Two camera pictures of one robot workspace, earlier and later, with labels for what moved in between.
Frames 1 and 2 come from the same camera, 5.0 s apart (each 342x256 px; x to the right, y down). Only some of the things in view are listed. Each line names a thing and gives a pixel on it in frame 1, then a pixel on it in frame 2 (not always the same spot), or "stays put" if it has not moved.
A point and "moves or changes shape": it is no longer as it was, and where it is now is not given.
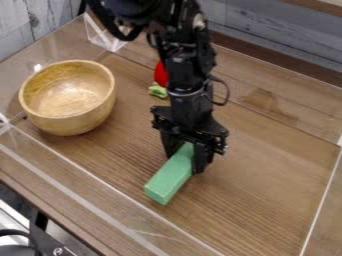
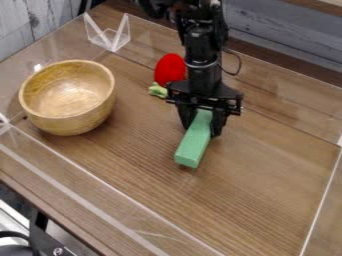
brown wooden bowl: x=67 y=96 stays put
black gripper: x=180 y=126 to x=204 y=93
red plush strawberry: x=159 y=88 stays put
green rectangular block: x=171 y=175 moves or changes shape
